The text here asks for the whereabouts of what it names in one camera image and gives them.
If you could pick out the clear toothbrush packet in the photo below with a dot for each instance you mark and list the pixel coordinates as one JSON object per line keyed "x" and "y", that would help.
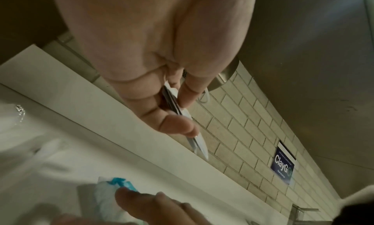
{"x": 17, "y": 127}
{"x": 49, "y": 150}

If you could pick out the grey overhead cabinet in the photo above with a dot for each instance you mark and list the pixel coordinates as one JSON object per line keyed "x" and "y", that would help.
{"x": 306, "y": 69}

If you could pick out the grey wall appliance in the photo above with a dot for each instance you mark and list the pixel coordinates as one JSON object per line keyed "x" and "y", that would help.
{"x": 228, "y": 78}

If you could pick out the teal wet wipes packet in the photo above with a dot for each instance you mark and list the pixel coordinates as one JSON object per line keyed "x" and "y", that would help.
{"x": 99, "y": 196}

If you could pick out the steel faucet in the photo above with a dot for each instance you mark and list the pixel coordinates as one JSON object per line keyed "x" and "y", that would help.
{"x": 296, "y": 216}

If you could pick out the person's left hand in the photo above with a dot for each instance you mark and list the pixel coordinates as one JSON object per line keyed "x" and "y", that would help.
{"x": 146, "y": 34}

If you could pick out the stack of small white sachets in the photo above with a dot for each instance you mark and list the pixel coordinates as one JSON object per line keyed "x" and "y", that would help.
{"x": 203, "y": 150}

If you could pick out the blue wall sign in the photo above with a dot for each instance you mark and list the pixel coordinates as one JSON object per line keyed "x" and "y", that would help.
{"x": 282, "y": 166}

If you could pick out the person's right hand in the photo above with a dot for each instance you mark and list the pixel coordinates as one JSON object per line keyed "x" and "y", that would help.
{"x": 163, "y": 210}

